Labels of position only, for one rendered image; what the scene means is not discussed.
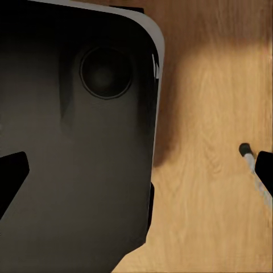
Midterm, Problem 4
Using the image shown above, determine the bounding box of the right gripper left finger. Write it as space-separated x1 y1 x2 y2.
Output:
0 151 30 219

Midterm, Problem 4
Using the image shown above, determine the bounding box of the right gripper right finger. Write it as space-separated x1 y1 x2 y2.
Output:
255 151 273 197

